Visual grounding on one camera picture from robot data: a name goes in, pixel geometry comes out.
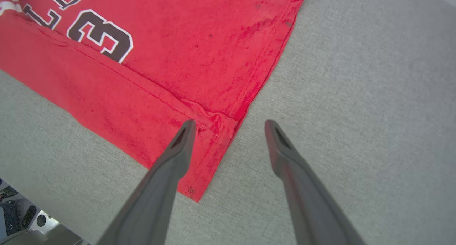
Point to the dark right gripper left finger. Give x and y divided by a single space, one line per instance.
156 195

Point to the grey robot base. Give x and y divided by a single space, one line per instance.
25 220

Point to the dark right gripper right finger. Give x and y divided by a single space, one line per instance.
306 202

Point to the red white basketball jersey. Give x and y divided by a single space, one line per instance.
171 59

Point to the grey fabric sofa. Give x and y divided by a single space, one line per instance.
356 95

